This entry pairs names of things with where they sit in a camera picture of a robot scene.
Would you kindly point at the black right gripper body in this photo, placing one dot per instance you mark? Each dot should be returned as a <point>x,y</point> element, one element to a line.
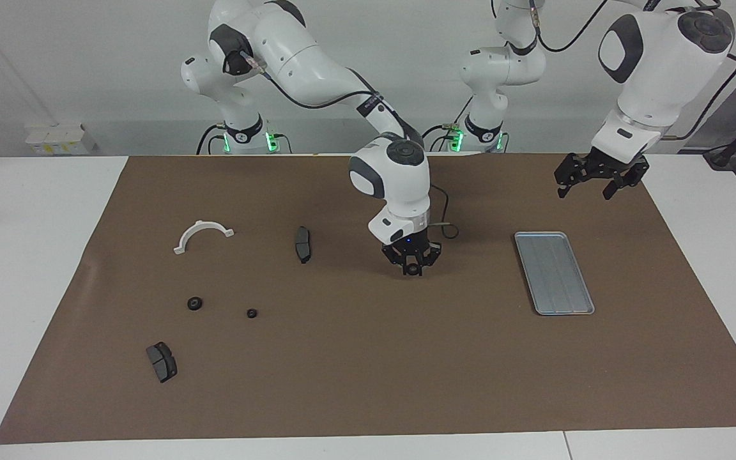
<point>409,249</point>

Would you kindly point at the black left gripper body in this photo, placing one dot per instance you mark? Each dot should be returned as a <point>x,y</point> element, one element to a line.
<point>601,167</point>

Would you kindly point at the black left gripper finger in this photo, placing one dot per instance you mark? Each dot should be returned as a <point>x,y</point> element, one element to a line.
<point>563,188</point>
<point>611,190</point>

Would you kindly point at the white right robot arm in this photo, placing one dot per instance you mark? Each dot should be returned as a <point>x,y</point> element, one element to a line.
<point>317,64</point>

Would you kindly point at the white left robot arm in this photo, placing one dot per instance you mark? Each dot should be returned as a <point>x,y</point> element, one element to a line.
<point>655,70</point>

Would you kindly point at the silver metal tray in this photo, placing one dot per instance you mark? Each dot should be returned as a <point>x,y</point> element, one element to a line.
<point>554,275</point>

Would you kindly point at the brown table mat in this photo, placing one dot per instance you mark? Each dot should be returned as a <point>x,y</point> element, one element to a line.
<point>374,358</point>

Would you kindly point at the long dark brake pad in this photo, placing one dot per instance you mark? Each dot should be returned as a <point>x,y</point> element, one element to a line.
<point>303,244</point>

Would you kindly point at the short dark brake pad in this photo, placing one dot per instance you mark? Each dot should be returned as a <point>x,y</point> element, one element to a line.
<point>162,363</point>

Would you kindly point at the white power strip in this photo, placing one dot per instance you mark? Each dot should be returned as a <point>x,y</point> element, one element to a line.
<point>55,139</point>

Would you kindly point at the white curved plastic bracket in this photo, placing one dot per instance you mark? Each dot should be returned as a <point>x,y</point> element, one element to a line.
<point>197,227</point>

